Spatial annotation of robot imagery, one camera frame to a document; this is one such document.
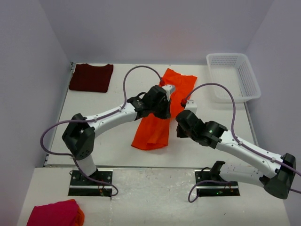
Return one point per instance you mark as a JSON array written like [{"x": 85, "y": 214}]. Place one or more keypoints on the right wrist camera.
[{"x": 191, "y": 106}]

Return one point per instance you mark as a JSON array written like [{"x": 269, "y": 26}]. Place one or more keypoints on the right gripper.
[{"x": 179, "y": 133}]

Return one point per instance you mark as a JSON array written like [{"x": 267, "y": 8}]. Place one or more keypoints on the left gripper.
[{"x": 166, "y": 114}]

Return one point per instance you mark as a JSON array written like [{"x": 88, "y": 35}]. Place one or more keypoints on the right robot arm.
[{"x": 273, "y": 172}]

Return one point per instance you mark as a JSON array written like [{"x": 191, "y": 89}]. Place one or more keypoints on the magenta t-shirt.
[{"x": 63, "y": 213}]

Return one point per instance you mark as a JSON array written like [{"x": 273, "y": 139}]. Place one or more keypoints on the folded dark red t-shirt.
[{"x": 88, "y": 78}]

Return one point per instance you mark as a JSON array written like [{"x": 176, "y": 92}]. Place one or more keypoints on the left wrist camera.
[{"x": 169, "y": 89}]

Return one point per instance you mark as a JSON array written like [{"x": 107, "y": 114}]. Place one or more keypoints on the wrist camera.
[
  {"x": 191, "y": 106},
  {"x": 169, "y": 89}
]

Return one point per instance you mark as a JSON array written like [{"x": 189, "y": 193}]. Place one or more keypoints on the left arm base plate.
[{"x": 81, "y": 186}]

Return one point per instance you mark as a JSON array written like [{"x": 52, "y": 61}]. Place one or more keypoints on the orange t-shirt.
[
  {"x": 152, "y": 132},
  {"x": 79, "y": 218}
]

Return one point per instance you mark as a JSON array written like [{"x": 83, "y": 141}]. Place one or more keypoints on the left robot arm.
[{"x": 80, "y": 134}]

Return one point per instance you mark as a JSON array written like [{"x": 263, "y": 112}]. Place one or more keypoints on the orange t-shirt in pile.
[{"x": 79, "y": 218}]

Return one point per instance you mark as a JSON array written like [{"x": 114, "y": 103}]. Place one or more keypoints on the white plastic basket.
[{"x": 234, "y": 71}]

